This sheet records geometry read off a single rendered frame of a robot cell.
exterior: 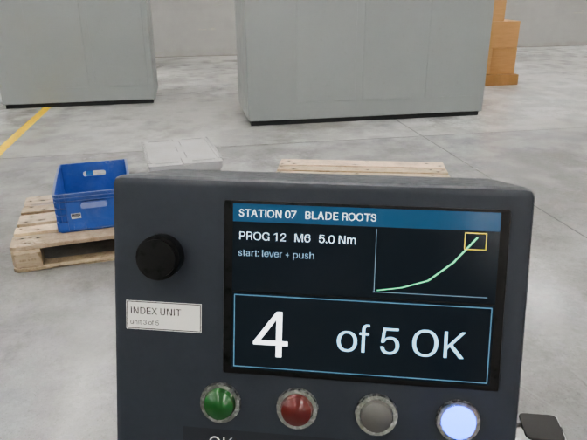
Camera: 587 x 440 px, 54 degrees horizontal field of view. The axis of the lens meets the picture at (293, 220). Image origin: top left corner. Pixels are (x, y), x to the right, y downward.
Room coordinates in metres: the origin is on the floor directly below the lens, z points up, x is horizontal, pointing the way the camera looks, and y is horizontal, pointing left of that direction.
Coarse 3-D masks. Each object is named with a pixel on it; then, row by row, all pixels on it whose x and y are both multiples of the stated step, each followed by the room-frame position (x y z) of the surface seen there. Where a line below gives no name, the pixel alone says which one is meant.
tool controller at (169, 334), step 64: (128, 192) 0.35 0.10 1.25; (192, 192) 0.34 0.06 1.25; (256, 192) 0.34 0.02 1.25; (320, 192) 0.33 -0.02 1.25; (384, 192) 0.33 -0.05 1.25; (448, 192) 0.32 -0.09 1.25; (512, 192) 0.32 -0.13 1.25; (128, 256) 0.34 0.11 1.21; (192, 256) 0.33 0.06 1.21; (256, 256) 0.32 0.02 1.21; (320, 256) 0.32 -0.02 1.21; (384, 256) 0.32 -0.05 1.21; (448, 256) 0.31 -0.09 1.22; (512, 256) 0.31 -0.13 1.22; (128, 320) 0.32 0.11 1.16; (192, 320) 0.32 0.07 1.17; (320, 320) 0.31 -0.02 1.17; (384, 320) 0.31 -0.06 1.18; (448, 320) 0.30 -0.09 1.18; (512, 320) 0.30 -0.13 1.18; (128, 384) 0.31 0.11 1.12; (192, 384) 0.31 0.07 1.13; (256, 384) 0.30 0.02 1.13; (320, 384) 0.30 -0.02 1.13; (384, 384) 0.30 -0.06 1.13; (448, 384) 0.29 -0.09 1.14; (512, 384) 0.29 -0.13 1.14
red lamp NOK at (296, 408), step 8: (288, 392) 0.30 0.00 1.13; (296, 392) 0.30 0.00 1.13; (304, 392) 0.30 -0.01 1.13; (280, 400) 0.30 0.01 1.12; (288, 400) 0.29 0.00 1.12; (296, 400) 0.29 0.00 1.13; (304, 400) 0.29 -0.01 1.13; (312, 400) 0.30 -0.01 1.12; (280, 408) 0.30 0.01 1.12; (288, 408) 0.29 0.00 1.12; (296, 408) 0.29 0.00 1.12; (304, 408) 0.29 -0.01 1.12; (312, 408) 0.29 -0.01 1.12; (280, 416) 0.29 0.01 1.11; (288, 416) 0.29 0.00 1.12; (296, 416) 0.29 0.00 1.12; (304, 416) 0.29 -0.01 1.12; (312, 416) 0.29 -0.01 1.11; (288, 424) 0.29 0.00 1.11; (296, 424) 0.29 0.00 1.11; (304, 424) 0.29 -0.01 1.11
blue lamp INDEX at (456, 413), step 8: (456, 400) 0.29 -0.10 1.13; (440, 408) 0.29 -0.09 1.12; (448, 408) 0.29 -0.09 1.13; (456, 408) 0.28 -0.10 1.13; (464, 408) 0.28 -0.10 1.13; (472, 408) 0.28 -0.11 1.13; (440, 416) 0.28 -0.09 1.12; (448, 416) 0.28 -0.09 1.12; (456, 416) 0.28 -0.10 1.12; (464, 416) 0.28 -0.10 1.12; (472, 416) 0.28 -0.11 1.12; (440, 424) 0.28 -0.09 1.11; (448, 424) 0.28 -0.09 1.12; (456, 424) 0.28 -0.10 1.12; (464, 424) 0.28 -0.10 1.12; (472, 424) 0.28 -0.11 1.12; (440, 432) 0.28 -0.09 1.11; (448, 432) 0.28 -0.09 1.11; (456, 432) 0.28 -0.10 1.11; (464, 432) 0.28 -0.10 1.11; (472, 432) 0.28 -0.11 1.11
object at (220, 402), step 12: (216, 384) 0.30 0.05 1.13; (228, 384) 0.31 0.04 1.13; (204, 396) 0.30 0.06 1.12; (216, 396) 0.30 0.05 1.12; (228, 396) 0.30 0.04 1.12; (204, 408) 0.30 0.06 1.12; (216, 408) 0.30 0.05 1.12; (228, 408) 0.30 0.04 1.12; (216, 420) 0.30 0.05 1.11; (228, 420) 0.30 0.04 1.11
